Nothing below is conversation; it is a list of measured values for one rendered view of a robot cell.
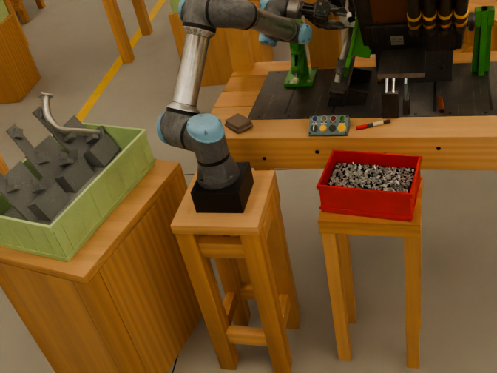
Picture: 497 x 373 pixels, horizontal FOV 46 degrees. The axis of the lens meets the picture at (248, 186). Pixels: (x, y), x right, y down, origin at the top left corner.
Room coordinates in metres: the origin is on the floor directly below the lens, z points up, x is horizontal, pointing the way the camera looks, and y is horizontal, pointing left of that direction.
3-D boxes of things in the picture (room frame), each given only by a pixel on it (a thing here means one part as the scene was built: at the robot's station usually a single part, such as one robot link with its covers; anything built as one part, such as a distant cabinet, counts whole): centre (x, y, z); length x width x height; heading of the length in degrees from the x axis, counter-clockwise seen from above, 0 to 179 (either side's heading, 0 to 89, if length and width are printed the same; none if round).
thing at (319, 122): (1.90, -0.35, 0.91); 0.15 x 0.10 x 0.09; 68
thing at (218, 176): (1.70, 0.10, 0.99); 0.15 x 0.15 x 0.10
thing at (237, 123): (2.07, -0.02, 0.91); 0.10 x 0.08 x 0.03; 28
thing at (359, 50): (2.07, -0.55, 1.17); 0.13 x 0.12 x 0.20; 68
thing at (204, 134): (1.70, 0.10, 1.11); 0.13 x 0.12 x 0.14; 45
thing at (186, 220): (1.69, 0.09, 0.83); 0.32 x 0.32 x 0.04; 70
